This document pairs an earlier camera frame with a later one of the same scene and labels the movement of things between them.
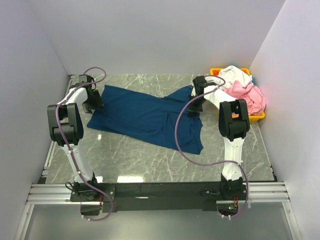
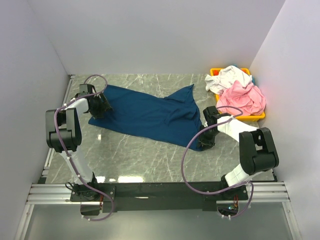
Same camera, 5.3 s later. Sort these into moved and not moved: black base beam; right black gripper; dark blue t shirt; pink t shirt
Moved: right black gripper
Not moved: dark blue t shirt; pink t shirt; black base beam
